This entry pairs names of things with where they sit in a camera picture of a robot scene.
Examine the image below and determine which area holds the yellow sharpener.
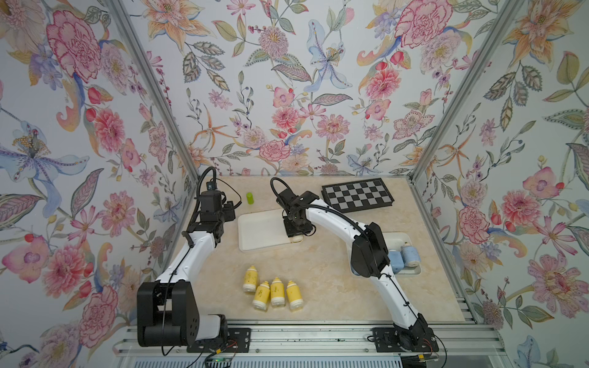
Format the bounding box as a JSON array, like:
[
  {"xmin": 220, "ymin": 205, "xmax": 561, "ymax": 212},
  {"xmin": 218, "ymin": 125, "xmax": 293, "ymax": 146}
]
[
  {"xmin": 270, "ymin": 278, "xmax": 286, "ymax": 308},
  {"xmin": 289, "ymin": 235, "xmax": 305, "ymax": 243},
  {"xmin": 242, "ymin": 265, "xmax": 259, "ymax": 293},
  {"xmin": 252, "ymin": 282, "xmax": 271, "ymax": 311},
  {"xmin": 286, "ymin": 281, "xmax": 304, "ymax": 311}
]

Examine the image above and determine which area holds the white tray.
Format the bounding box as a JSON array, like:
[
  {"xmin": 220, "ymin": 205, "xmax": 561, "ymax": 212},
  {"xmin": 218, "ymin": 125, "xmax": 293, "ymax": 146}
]
[
  {"xmin": 349, "ymin": 232, "xmax": 423, "ymax": 277},
  {"xmin": 237, "ymin": 209, "xmax": 295, "ymax": 252}
]

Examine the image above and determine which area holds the blue sharpener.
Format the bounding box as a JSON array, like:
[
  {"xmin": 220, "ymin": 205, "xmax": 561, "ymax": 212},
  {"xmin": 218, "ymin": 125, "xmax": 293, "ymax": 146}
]
[
  {"xmin": 388, "ymin": 251, "xmax": 405, "ymax": 274},
  {"xmin": 400, "ymin": 243, "xmax": 421, "ymax": 268}
]

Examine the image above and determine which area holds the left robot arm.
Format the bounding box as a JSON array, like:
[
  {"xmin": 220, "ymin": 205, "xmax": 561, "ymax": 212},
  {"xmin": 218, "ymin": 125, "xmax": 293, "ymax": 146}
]
[{"xmin": 137, "ymin": 167, "xmax": 240, "ymax": 355}]

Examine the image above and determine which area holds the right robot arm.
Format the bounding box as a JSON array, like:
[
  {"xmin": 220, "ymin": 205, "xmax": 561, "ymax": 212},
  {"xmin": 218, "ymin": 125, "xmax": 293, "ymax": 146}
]
[{"xmin": 270, "ymin": 177, "xmax": 439, "ymax": 352}]

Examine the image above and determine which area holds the black white checkerboard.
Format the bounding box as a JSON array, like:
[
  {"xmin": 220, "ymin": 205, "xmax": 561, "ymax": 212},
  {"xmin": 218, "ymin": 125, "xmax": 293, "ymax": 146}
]
[{"xmin": 321, "ymin": 178, "xmax": 394, "ymax": 213}]

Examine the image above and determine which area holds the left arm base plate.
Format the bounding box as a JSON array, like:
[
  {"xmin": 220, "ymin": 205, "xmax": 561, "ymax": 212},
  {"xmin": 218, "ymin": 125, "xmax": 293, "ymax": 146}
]
[{"xmin": 188, "ymin": 328, "xmax": 252, "ymax": 354}]

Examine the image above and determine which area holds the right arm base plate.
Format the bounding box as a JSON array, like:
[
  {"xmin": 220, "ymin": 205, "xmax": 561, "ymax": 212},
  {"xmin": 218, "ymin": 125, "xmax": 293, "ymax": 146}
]
[{"xmin": 367, "ymin": 326, "xmax": 440, "ymax": 354}]

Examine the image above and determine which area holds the aluminium mounting rail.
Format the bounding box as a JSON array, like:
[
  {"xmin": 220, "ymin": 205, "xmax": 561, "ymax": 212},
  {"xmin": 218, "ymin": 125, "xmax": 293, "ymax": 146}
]
[{"xmin": 113, "ymin": 320, "xmax": 512, "ymax": 367}]

